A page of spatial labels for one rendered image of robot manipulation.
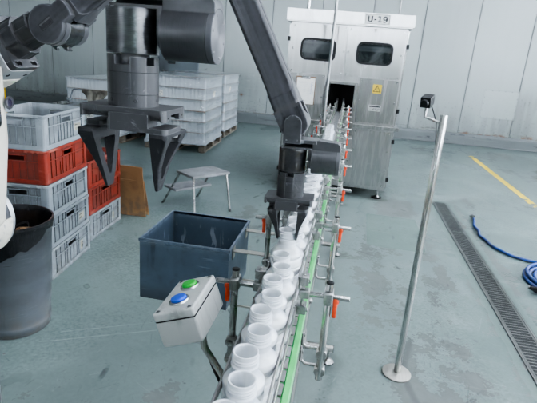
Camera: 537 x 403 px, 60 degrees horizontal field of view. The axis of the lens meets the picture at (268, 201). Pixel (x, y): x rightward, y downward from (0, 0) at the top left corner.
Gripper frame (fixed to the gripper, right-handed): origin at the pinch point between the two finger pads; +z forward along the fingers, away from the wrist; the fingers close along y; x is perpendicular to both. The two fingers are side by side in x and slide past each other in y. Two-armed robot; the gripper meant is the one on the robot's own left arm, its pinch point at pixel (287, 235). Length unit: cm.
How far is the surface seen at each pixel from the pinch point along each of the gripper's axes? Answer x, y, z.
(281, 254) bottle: 4.4, 0.4, 2.9
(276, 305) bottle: 24.5, -1.7, 3.7
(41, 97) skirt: -1012, 770, 82
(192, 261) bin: -41, 35, 28
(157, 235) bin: -54, 53, 26
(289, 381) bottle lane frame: 23.5, -5.0, 19.1
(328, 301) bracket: 5.9, -10.3, 11.6
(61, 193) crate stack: -182, 176, 57
